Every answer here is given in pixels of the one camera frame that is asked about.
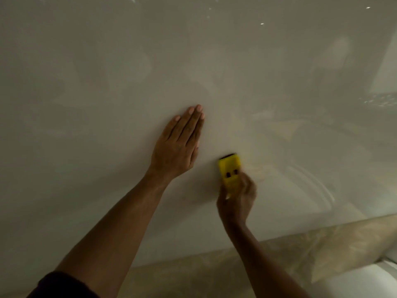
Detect person's right hand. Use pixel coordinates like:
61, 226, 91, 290
216, 173, 258, 228

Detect person's left hand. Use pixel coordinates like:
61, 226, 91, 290
148, 104, 206, 182

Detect yellow whiteboard eraser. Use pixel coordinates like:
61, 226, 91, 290
218, 153, 244, 199

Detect white glossy whiteboard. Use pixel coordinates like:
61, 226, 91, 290
0, 0, 397, 289

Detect person's right forearm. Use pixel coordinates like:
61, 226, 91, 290
225, 223, 311, 298

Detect person's left forearm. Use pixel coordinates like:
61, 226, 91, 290
55, 169, 173, 298

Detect white plastic chair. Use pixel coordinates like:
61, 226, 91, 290
313, 259, 397, 298

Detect black shirt sleeve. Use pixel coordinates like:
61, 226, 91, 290
28, 271, 100, 298

